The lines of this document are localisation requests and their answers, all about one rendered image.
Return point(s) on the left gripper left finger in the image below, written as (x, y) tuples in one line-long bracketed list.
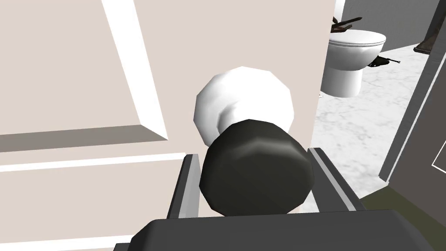
[(186, 188)]

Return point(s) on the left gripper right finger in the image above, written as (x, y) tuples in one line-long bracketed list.
[(333, 184)]

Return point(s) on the black and white door knob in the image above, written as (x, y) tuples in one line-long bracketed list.
[(251, 146)]

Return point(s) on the beige panelled door leaf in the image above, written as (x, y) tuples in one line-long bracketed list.
[(87, 87)]

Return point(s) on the white toilet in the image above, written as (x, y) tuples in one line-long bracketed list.
[(350, 59)]

